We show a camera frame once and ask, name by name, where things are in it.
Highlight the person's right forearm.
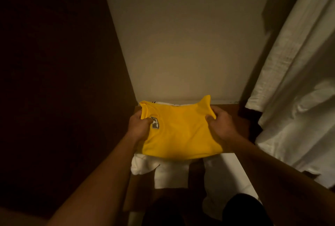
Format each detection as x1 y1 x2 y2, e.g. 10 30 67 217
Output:
226 135 335 226

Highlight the person's left leg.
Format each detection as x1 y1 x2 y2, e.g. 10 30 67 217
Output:
141 197 185 226

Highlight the white football jersey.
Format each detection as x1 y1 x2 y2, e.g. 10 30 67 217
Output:
151 100 183 107

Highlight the dark wooden wardrobe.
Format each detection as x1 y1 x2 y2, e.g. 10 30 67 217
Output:
0 0 335 226

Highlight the person's right leg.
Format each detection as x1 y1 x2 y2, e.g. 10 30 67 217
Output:
222 193 274 226

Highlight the person's right hand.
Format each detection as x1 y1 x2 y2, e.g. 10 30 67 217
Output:
205 105 240 145

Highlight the person's left forearm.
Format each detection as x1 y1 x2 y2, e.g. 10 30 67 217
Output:
47 135 143 226

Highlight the white hanging robe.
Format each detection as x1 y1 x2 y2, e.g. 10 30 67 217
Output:
244 0 335 189

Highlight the yellow shirt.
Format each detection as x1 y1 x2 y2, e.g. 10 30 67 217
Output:
138 95 226 161

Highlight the small folded white cloth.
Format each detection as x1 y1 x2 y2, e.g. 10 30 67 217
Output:
130 152 192 189

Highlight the large folded white cloth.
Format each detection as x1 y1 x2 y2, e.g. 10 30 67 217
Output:
201 152 260 222

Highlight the person's left hand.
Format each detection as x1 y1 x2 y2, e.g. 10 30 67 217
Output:
127 108 156 144

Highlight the person's leg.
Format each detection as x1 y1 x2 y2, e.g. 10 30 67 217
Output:
222 193 274 226
141 197 185 226

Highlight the wooden closet shelf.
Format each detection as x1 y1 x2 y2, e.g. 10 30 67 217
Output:
133 101 258 156

